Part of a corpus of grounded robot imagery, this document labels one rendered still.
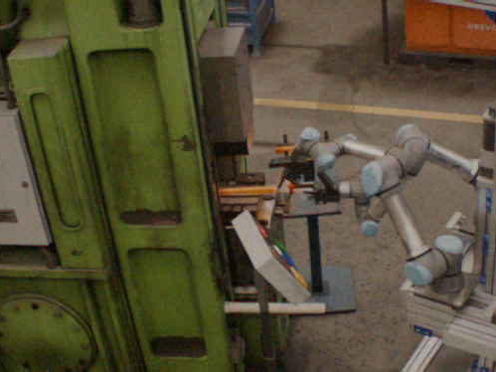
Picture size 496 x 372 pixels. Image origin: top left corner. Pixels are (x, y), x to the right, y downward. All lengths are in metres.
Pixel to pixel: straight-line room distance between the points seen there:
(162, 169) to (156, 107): 0.28
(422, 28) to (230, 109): 3.89
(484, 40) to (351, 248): 2.66
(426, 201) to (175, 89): 2.69
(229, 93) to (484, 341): 1.46
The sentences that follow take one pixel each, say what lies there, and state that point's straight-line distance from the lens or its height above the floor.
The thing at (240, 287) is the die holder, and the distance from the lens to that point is 4.22.
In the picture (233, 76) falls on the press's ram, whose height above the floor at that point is 1.67.
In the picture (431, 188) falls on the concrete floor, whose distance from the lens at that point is 5.78.
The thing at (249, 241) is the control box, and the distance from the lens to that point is 3.43.
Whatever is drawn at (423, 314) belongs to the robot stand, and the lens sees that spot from 3.81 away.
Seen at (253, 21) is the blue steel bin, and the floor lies 0.33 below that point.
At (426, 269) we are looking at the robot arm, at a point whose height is 1.02.
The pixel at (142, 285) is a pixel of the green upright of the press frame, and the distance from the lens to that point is 3.98.
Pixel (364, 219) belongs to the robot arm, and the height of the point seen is 0.94.
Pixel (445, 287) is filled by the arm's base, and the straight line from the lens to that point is 3.65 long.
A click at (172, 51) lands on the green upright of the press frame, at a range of 3.26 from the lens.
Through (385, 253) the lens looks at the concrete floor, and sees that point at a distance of 5.22.
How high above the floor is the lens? 3.22
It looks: 33 degrees down
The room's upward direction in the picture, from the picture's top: 7 degrees counter-clockwise
